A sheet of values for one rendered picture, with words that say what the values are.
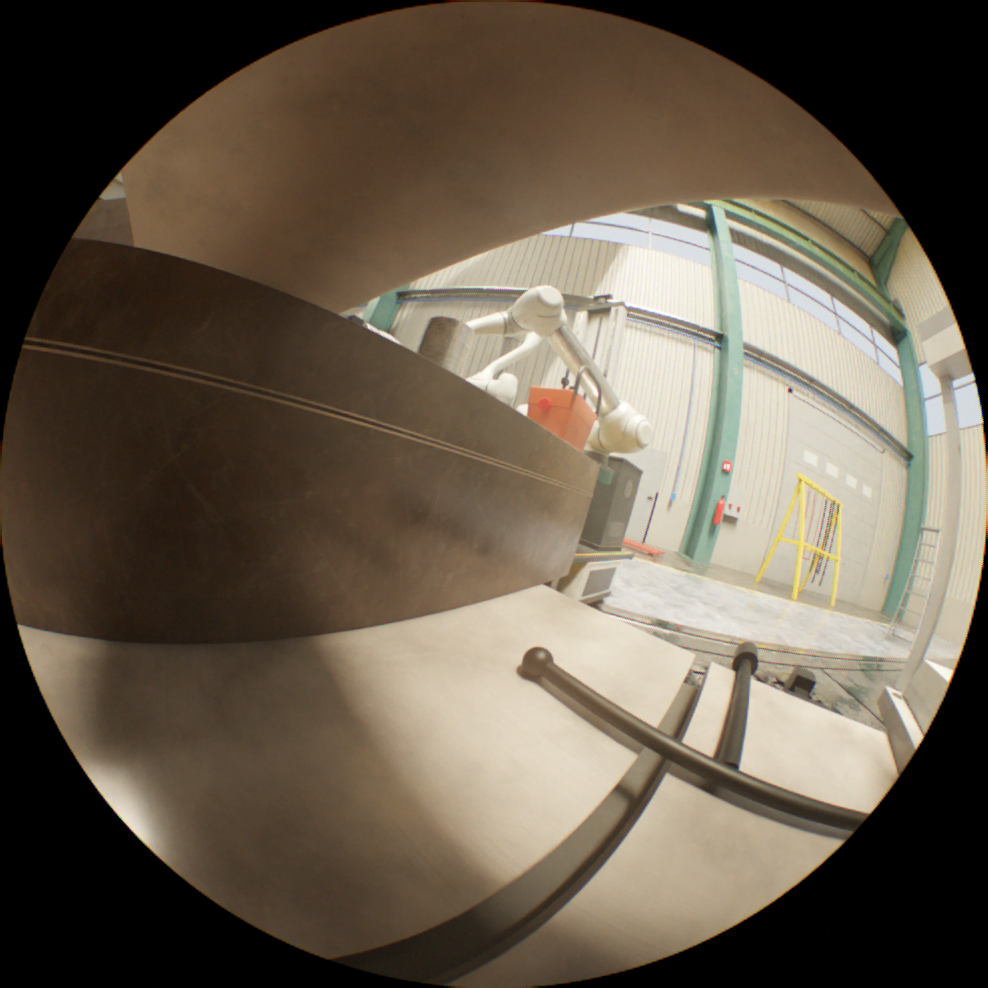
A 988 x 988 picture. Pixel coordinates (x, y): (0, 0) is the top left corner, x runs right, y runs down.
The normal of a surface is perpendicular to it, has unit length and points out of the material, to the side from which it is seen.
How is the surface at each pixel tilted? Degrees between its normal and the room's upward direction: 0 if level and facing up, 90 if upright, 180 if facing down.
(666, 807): 0
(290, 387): 90
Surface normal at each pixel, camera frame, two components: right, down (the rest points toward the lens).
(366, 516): 0.76, 0.25
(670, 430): -0.29, -0.02
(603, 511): -0.71, -0.15
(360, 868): 0.26, -0.96
